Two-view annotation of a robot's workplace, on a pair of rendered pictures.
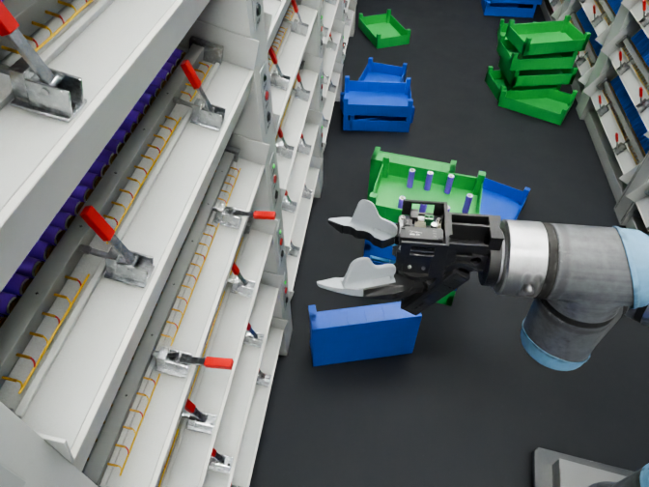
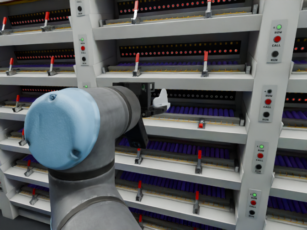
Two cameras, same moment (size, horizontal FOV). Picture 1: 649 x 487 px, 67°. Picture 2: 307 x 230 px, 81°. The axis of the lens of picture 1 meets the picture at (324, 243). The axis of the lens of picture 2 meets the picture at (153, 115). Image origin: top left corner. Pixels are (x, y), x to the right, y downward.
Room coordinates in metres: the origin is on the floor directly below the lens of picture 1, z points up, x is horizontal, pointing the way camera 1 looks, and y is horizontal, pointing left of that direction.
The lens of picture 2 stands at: (0.50, -0.54, 0.93)
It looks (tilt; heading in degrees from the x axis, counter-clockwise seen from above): 13 degrees down; 100
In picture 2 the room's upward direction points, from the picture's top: straight up
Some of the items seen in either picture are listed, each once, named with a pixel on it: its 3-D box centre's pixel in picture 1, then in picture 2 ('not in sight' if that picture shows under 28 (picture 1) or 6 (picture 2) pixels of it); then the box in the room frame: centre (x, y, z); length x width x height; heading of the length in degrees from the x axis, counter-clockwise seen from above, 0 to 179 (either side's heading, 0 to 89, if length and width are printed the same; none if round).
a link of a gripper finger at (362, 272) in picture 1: (357, 272); not in sight; (0.35, -0.04, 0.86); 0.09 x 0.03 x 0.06; 106
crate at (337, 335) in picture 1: (362, 329); not in sight; (0.75, -0.11, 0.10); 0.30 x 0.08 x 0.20; 99
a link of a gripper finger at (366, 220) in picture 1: (364, 217); (163, 99); (0.44, -0.05, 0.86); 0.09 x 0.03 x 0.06; 58
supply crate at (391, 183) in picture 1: (426, 194); not in sight; (1.04, -0.29, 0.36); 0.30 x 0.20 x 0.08; 73
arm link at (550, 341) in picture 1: (568, 318); (85, 198); (0.36, -0.33, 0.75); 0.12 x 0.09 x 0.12; 131
